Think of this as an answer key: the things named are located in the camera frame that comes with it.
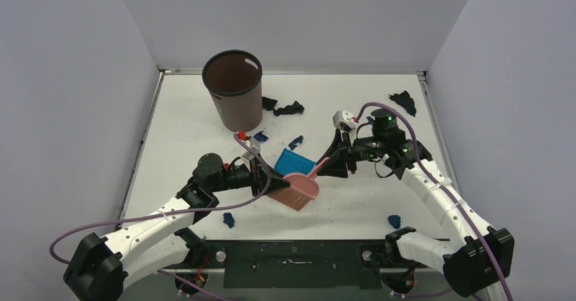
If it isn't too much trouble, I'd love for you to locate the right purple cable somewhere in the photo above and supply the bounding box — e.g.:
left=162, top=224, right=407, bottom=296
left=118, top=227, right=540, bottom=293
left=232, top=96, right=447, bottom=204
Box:
left=353, top=102, right=515, bottom=301

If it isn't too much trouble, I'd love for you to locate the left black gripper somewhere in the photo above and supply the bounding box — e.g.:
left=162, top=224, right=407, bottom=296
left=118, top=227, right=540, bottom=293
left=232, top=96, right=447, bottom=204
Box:
left=211, top=152, right=290, bottom=198

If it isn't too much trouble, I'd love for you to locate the pink hand brush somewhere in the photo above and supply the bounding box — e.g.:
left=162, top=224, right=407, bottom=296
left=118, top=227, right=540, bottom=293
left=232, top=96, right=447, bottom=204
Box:
left=268, top=157, right=329, bottom=211

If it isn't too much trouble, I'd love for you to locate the black crumpled paper scrap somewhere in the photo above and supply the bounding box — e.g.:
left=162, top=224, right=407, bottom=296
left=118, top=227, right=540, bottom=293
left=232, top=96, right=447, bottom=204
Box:
left=272, top=101, right=305, bottom=116

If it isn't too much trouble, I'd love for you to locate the black paper scrap far corner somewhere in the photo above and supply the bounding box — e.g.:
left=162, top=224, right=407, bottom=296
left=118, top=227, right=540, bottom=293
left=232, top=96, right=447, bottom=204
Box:
left=389, top=90, right=417, bottom=117

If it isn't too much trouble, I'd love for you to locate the dark blue scrap front right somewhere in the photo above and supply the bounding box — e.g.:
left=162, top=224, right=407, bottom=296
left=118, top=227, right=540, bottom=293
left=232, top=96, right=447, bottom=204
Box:
left=387, top=215, right=401, bottom=229

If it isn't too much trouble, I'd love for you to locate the dark blue scrap by dustpan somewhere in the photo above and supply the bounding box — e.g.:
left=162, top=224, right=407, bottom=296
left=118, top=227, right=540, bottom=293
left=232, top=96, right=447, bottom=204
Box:
left=289, top=135, right=304, bottom=151

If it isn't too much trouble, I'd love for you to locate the dark blue scrap by bin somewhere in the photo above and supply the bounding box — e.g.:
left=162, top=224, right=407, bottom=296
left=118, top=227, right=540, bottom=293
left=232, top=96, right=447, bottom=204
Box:
left=253, top=130, right=269, bottom=143

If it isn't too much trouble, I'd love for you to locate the black paper scrap near bin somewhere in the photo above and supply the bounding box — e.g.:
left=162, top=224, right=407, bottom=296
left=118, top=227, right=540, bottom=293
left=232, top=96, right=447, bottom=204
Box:
left=262, top=96, right=278, bottom=111

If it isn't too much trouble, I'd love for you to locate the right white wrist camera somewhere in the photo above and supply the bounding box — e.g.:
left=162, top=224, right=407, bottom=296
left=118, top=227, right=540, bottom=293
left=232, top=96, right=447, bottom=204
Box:
left=332, top=111, right=357, bottom=132

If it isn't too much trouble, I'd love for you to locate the aluminium frame rail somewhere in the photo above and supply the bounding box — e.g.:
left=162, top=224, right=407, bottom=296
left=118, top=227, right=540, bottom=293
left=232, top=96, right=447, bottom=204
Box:
left=94, top=239, right=499, bottom=275

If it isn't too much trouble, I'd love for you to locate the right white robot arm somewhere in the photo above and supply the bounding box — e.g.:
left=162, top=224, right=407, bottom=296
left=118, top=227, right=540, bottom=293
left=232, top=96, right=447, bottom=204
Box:
left=319, top=107, right=514, bottom=300

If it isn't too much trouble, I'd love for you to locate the dark blue scrap front left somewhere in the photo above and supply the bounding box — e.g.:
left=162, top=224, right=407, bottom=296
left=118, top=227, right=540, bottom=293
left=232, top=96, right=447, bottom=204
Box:
left=223, top=213, right=235, bottom=228

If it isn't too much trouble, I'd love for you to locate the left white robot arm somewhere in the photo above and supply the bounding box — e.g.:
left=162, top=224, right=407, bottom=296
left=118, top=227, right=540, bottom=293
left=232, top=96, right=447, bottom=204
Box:
left=63, top=153, right=290, bottom=300

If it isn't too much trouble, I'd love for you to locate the brown cylindrical waste bin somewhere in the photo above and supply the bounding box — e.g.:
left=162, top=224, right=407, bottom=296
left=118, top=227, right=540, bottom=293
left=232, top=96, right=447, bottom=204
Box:
left=202, top=50, right=263, bottom=132

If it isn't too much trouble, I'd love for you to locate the blue plastic dustpan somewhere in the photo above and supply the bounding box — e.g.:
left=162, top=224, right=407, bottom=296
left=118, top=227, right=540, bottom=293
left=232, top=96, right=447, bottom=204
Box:
left=274, top=148, right=316, bottom=175

